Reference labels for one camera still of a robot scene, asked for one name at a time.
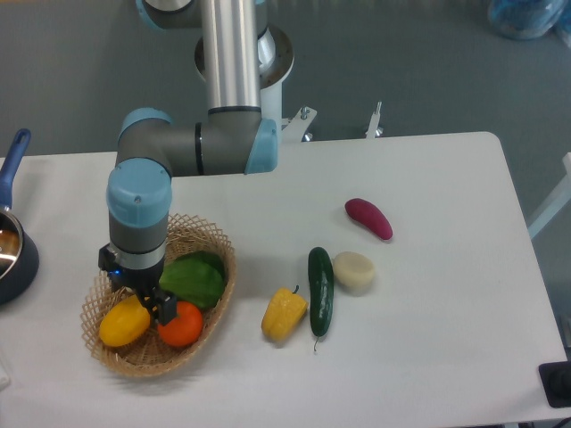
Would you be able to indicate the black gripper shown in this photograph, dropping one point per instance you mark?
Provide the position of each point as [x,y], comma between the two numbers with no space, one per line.
[140,272]

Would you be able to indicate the yellow mango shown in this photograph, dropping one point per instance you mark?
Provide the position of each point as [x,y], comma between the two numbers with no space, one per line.
[124,323]

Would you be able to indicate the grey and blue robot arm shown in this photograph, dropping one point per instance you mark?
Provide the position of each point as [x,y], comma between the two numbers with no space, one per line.
[235,139]

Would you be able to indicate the woven wicker basket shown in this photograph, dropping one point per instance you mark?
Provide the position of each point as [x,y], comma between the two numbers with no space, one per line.
[149,355]

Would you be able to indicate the orange fruit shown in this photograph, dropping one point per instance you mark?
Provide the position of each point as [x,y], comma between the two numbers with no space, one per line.
[185,328]

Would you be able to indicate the green bok choy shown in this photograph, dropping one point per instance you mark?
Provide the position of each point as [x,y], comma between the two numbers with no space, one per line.
[198,278]

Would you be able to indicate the yellow bell pepper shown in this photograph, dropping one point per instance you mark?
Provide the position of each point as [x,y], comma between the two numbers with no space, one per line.
[283,314]

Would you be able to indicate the dark green cucumber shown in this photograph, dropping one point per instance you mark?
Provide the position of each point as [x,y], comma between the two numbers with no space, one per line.
[322,291]

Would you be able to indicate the cream round bun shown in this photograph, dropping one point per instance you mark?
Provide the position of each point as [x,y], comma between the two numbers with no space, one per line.
[353,270]

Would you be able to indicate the purple sweet potato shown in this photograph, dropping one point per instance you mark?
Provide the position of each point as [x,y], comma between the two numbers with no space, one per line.
[370,216]

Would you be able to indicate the black device at table edge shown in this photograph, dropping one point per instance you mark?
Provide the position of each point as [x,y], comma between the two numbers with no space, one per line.
[555,377]

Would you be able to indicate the blue plastic bag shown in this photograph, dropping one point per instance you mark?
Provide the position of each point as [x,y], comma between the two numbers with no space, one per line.
[529,20]

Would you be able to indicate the blue saucepan with handle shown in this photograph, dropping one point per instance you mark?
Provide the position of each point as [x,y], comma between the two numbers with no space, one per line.
[19,254]

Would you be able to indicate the white metal frame right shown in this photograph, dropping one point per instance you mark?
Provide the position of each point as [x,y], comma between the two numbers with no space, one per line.
[556,200]

